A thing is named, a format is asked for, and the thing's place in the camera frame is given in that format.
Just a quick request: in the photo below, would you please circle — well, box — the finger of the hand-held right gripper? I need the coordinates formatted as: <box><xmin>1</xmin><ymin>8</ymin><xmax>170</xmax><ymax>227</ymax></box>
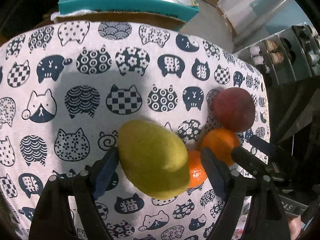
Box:
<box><xmin>249</xmin><ymin>135</ymin><xmax>277</xmax><ymax>157</ymax></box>
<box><xmin>231</xmin><ymin>146</ymin><xmax>272</xmax><ymax>180</ymax></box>

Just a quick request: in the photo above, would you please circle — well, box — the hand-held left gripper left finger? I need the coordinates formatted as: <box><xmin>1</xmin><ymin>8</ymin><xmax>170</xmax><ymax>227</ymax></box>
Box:
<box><xmin>29</xmin><ymin>148</ymin><xmax>120</xmax><ymax>240</ymax></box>

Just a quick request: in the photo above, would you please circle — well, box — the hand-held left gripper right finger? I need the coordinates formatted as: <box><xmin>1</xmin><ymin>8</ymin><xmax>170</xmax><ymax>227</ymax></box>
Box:
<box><xmin>201</xmin><ymin>147</ymin><xmax>290</xmax><ymax>240</ymax></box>

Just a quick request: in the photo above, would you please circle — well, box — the large orange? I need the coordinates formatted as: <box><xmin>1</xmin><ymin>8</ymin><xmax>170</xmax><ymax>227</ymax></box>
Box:
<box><xmin>200</xmin><ymin>128</ymin><xmax>240</xmax><ymax>167</ymax></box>
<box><xmin>186</xmin><ymin>150</ymin><xmax>208</xmax><ymax>188</ymax></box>

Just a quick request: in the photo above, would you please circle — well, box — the yellow-green mango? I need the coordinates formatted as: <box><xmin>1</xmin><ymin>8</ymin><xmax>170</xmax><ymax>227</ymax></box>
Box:
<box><xmin>117</xmin><ymin>119</ymin><xmax>192</xmax><ymax>200</ymax></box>

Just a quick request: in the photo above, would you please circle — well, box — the red apple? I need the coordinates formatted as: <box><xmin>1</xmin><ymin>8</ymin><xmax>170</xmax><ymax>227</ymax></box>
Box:
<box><xmin>212</xmin><ymin>88</ymin><xmax>256</xmax><ymax>133</ymax></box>

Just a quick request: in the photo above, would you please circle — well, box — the grey shoe rack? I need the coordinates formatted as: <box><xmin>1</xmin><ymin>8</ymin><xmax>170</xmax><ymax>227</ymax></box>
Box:
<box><xmin>240</xmin><ymin>25</ymin><xmax>320</xmax><ymax>85</ymax></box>

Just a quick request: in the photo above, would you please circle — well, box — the shoe rack with shoes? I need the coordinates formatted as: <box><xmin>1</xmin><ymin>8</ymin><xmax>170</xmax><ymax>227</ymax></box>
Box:
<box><xmin>250</xmin><ymin>26</ymin><xmax>320</xmax><ymax>68</ymax></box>

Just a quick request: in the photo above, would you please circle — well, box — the cat print tablecloth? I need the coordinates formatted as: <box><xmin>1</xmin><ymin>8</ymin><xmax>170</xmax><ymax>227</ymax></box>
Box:
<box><xmin>0</xmin><ymin>20</ymin><xmax>272</xmax><ymax>240</ymax></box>

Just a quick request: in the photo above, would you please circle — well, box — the teal box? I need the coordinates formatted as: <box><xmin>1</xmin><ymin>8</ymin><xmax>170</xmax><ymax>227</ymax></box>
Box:
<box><xmin>58</xmin><ymin>0</ymin><xmax>200</xmax><ymax>24</ymax></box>

